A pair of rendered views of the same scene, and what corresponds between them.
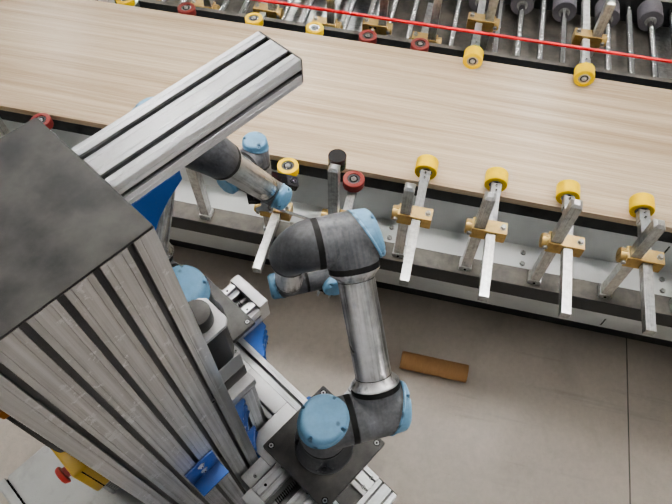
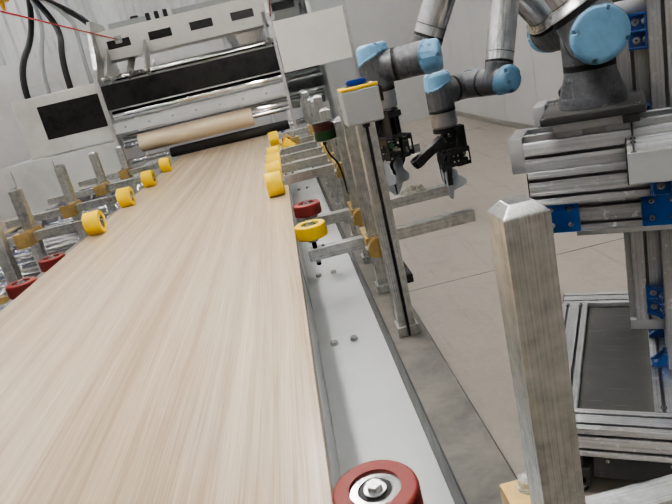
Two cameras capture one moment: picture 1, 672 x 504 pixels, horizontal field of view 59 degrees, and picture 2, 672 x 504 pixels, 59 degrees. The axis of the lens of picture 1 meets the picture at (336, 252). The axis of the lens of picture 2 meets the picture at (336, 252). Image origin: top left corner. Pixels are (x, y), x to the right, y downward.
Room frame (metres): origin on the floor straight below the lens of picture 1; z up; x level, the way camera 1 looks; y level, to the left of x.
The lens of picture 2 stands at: (1.76, 1.59, 1.27)
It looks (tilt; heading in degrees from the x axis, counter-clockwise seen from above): 17 degrees down; 255
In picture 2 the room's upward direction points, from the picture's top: 13 degrees counter-clockwise
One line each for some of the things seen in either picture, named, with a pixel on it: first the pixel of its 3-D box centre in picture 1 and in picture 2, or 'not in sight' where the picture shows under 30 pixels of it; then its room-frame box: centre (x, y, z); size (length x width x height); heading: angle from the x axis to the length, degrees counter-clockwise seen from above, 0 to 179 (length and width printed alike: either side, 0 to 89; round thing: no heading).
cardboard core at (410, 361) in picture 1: (433, 366); not in sight; (1.00, -0.45, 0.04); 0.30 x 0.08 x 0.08; 77
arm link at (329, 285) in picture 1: (326, 275); (468, 84); (0.84, 0.03, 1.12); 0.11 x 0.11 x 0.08; 15
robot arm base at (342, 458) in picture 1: (323, 438); not in sight; (0.39, 0.03, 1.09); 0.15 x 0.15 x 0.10
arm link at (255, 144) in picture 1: (255, 151); (375, 67); (1.20, 0.24, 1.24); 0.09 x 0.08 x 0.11; 147
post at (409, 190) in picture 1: (402, 228); (348, 192); (1.19, -0.24, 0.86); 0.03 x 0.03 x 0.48; 77
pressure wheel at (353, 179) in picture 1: (353, 187); (310, 220); (1.37, -0.06, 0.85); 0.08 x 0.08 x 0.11
